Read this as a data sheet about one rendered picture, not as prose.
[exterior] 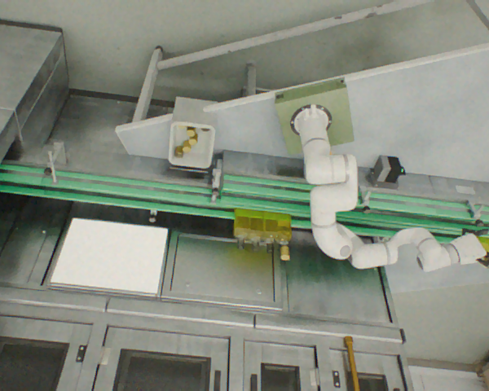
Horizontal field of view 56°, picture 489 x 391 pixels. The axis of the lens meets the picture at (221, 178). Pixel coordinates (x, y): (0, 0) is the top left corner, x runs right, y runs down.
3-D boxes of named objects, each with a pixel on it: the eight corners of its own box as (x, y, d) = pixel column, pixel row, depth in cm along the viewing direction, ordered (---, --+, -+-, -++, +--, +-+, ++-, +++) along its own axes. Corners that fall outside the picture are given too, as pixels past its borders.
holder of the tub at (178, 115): (170, 158, 202) (168, 171, 196) (174, 107, 182) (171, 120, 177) (209, 163, 203) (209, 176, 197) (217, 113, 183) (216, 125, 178)
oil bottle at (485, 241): (464, 229, 206) (487, 284, 186) (470, 221, 202) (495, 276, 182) (477, 230, 206) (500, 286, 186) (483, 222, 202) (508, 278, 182)
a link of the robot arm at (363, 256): (389, 230, 163) (372, 212, 177) (330, 239, 161) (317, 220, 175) (387, 269, 169) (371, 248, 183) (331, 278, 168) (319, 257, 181)
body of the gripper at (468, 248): (442, 248, 182) (470, 239, 182) (456, 270, 176) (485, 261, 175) (445, 238, 177) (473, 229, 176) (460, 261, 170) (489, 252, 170)
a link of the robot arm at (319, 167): (299, 139, 161) (305, 170, 150) (338, 135, 160) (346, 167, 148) (300, 160, 168) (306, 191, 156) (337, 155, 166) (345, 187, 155)
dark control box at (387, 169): (372, 167, 199) (376, 181, 193) (379, 153, 194) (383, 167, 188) (391, 169, 200) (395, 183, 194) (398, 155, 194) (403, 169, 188)
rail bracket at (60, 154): (61, 154, 198) (45, 191, 182) (56, 123, 186) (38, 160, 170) (72, 155, 198) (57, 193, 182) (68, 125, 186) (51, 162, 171)
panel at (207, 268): (71, 219, 198) (46, 288, 174) (70, 214, 196) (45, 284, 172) (278, 243, 203) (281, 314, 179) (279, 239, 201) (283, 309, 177)
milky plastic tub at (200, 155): (170, 150, 198) (168, 164, 191) (173, 107, 182) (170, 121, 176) (211, 155, 198) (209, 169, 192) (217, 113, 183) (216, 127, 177)
